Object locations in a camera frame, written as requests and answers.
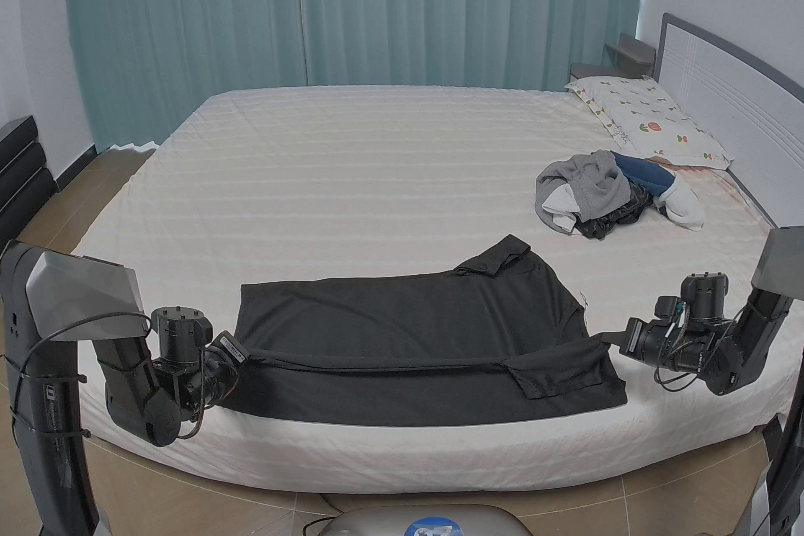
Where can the black chest of drawers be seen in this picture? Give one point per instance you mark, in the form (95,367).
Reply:
(22,175)

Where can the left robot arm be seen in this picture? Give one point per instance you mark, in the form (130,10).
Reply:
(75,295)

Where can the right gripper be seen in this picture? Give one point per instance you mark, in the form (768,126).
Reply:
(650,342)

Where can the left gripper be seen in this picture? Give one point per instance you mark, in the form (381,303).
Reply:
(223,370)

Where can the bed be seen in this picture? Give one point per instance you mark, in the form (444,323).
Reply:
(345,175)

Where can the white printed pillow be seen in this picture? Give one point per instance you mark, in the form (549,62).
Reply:
(647,119)

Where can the grey bedside table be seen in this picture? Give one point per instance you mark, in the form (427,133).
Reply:
(628,53)

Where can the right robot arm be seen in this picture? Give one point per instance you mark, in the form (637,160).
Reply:
(747,345)

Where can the pile of clothes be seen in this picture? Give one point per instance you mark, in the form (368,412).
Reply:
(597,188)

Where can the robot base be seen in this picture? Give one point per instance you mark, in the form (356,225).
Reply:
(427,521)

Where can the black polo shirt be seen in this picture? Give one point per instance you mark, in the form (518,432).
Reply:
(408,332)

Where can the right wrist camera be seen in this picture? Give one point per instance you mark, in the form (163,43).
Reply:
(667,308)

